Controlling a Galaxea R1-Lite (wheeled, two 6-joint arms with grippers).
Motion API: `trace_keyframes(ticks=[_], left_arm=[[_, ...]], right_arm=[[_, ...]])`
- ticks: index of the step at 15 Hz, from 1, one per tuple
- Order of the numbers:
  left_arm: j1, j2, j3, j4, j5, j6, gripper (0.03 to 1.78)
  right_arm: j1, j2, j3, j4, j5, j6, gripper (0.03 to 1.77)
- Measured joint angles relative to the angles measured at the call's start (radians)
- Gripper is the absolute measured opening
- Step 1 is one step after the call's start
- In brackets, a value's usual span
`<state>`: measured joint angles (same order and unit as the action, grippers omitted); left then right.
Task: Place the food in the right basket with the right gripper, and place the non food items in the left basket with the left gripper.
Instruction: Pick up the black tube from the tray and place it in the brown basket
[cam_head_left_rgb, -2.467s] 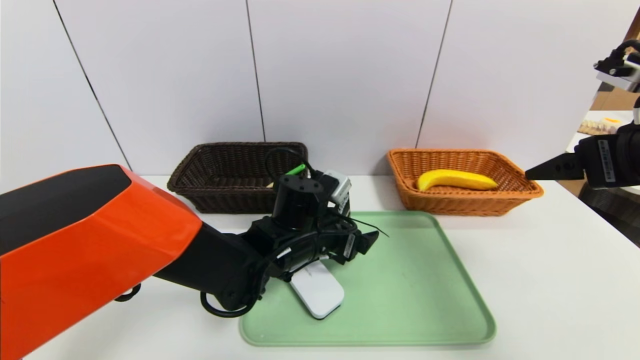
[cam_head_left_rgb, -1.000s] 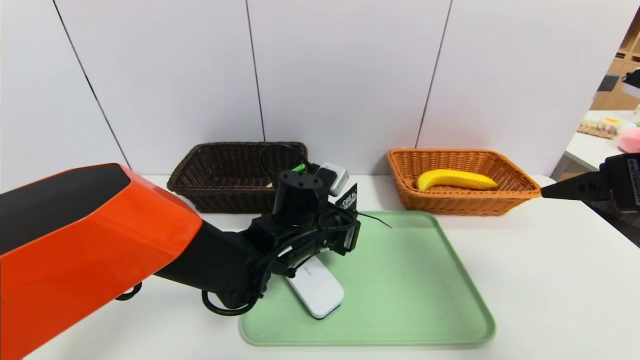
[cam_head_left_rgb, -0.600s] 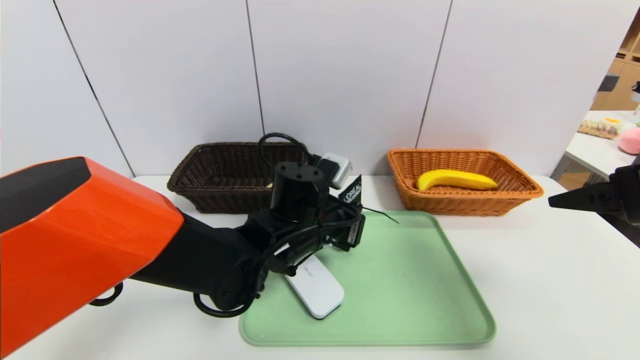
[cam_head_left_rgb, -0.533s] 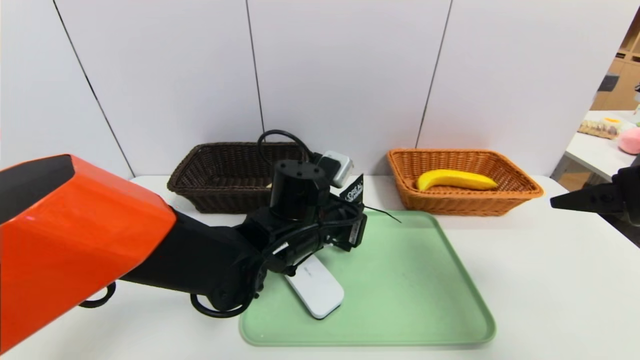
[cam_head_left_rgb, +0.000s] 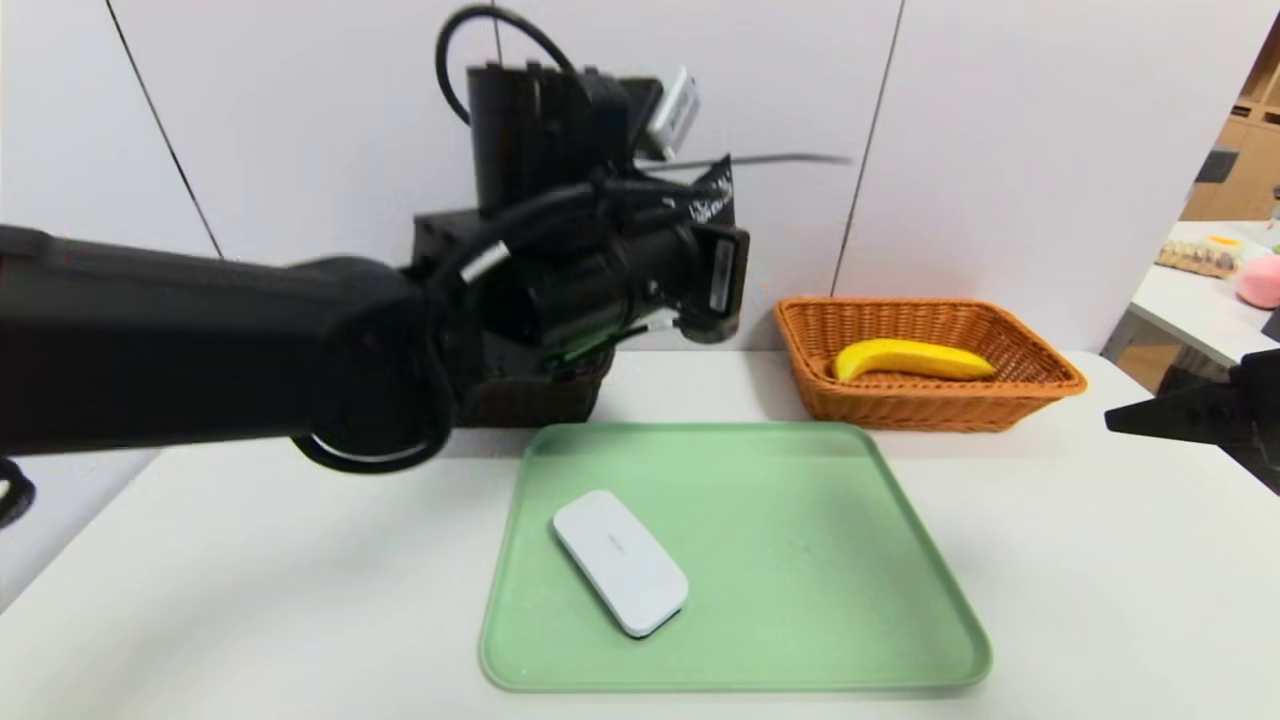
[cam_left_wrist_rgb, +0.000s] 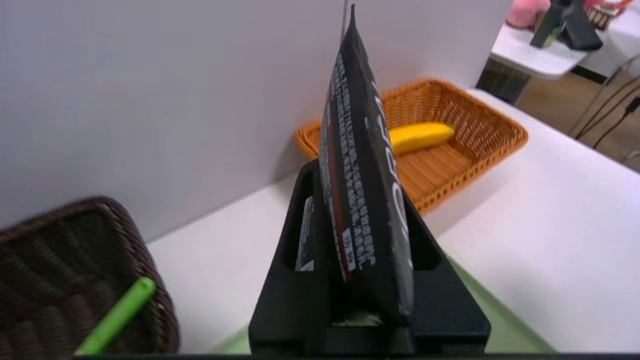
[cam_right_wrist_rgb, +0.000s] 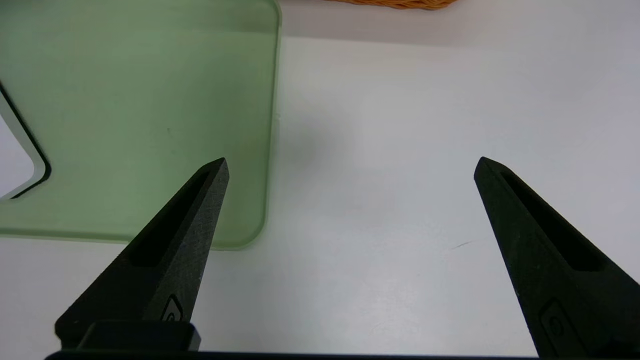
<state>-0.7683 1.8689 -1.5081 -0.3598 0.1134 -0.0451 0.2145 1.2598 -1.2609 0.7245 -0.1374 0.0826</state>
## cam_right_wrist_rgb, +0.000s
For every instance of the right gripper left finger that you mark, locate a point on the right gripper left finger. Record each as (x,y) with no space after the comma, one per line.
(160,280)

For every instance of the white oblong plastic case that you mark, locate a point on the white oblong plastic case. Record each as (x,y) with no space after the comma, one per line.
(12,160)

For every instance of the orange wicker basket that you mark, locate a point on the orange wicker basket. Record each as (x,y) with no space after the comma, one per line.
(400,4)

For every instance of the light green plastic tray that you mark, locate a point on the light green plastic tray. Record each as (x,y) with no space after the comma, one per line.
(150,100)

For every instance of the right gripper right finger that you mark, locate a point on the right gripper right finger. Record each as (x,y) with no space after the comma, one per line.
(565,290)

